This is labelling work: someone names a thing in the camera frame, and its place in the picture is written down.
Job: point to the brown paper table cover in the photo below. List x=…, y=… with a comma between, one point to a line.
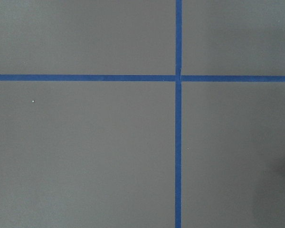
x=142, y=113

